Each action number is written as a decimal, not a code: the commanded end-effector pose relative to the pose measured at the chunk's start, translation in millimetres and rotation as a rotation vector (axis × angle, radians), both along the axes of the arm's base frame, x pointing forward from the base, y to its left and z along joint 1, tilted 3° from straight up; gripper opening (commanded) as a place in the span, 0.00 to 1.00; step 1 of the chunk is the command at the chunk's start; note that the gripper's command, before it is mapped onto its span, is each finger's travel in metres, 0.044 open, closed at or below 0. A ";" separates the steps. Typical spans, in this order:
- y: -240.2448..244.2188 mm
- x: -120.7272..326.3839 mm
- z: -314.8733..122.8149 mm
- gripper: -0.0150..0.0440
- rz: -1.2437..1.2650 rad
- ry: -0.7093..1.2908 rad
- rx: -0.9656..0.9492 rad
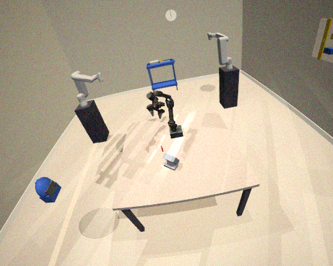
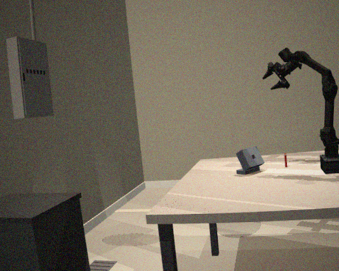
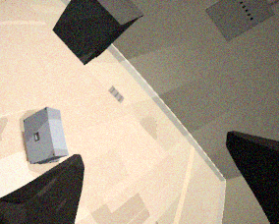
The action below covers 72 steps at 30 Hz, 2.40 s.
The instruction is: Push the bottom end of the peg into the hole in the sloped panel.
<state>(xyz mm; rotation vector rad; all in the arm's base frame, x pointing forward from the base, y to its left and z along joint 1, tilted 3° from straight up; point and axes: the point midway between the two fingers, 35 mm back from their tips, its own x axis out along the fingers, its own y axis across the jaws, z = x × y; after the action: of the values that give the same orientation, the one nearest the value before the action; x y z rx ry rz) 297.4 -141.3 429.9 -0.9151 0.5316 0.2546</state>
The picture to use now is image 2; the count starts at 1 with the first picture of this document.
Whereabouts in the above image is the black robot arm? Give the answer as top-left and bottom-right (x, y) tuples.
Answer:
(273, 48), (339, 158)

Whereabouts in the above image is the grey sloped panel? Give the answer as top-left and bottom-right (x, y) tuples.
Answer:
(236, 147), (264, 175)

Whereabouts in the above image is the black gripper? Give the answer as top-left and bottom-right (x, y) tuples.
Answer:
(262, 62), (291, 89)

